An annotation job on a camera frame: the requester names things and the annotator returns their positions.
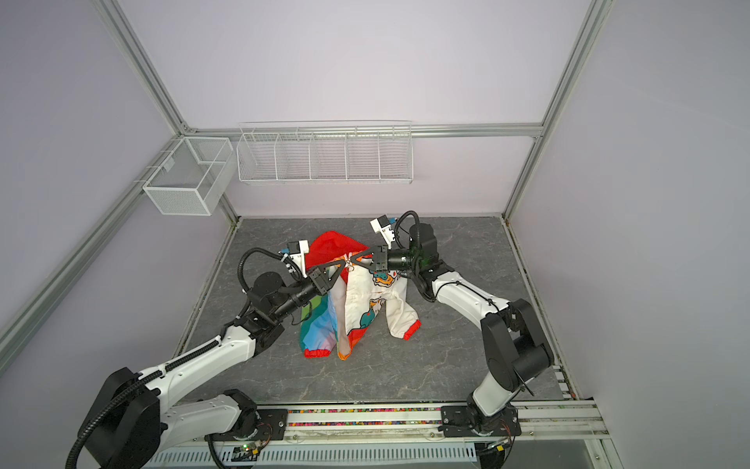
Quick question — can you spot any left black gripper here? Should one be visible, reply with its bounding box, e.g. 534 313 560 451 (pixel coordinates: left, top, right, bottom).
272 260 346 322

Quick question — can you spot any rainbow red kids jacket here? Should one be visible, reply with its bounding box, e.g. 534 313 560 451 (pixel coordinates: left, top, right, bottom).
300 265 422 360

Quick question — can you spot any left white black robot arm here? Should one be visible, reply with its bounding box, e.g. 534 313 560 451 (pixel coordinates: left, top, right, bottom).
64 261 345 468

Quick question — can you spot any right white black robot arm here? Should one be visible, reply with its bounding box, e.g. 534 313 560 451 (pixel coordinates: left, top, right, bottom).
351 221 555 422

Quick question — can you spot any small white mesh basket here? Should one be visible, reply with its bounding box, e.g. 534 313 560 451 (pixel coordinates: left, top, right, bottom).
144 137 238 216

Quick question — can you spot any white vent grille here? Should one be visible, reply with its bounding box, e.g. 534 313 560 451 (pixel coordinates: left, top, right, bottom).
145 444 479 468

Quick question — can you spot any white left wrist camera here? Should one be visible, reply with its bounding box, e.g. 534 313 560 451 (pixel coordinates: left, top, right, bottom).
279 240 310 279

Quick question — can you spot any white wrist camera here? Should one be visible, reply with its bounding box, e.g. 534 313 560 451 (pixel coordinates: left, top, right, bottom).
279 240 310 279
370 215 396 249

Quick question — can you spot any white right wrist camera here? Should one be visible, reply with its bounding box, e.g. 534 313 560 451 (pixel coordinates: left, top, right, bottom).
370 215 396 249

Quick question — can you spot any long white wire basket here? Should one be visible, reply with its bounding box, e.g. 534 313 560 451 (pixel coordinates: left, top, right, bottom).
236 120 414 184

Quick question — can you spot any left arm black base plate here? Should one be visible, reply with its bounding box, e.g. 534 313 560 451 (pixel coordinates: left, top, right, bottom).
212 408 289 443

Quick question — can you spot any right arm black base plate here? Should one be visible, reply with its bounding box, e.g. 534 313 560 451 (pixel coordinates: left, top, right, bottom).
437 404 521 438

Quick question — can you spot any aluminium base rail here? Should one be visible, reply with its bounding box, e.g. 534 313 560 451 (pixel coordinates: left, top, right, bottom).
116 401 611 449

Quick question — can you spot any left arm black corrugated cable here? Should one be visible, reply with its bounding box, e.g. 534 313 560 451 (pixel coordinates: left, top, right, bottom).
63 247 294 469

